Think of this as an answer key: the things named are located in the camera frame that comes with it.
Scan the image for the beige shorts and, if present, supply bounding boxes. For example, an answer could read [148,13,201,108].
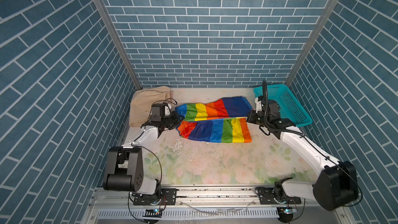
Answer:
[129,86,171,127]

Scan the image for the red shorts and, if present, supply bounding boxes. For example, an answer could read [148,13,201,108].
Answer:
[175,96,253,143]

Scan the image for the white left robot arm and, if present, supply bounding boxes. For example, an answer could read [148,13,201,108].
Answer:
[102,111,183,198]

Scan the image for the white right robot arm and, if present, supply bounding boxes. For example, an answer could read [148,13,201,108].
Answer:
[247,111,361,211]

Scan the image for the teal plastic laundry basket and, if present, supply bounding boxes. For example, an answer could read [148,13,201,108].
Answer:
[254,84,313,127]

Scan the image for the right controller board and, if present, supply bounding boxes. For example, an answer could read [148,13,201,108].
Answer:
[277,207,295,224]

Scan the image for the controller board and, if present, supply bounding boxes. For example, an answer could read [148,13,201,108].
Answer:
[277,207,295,224]
[142,208,163,224]

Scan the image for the left controller board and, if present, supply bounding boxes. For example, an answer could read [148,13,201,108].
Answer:
[142,208,163,224]

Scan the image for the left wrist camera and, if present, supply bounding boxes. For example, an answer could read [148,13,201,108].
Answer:
[150,103,171,122]

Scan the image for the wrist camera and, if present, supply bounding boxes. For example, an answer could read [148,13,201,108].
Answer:
[150,103,171,122]
[255,98,279,113]

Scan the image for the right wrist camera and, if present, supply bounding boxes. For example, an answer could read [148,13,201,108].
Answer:
[255,98,279,113]

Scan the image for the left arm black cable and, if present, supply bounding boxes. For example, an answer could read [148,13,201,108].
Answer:
[133,144,164,184]

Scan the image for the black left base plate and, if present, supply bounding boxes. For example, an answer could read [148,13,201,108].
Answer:
[133,188,177,206]

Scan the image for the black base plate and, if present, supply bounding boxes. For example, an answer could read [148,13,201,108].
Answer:
[133,188,177,206]
[254,187,302,205]

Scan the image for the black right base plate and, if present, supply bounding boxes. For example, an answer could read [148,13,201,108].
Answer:
[254,187,302,205]

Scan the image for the aluminium front rail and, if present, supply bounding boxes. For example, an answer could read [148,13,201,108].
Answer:
[82,185,354,224]

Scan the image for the aluminium right corner post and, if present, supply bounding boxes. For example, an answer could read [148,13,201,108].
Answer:
[284,0,339,86]

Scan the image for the aluminium corner post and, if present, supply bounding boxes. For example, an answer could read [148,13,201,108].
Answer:
[92,0,142,90]
[284,0,339,86]

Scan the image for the aluminium left corner post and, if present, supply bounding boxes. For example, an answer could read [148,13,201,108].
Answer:
[92,0,142,90]

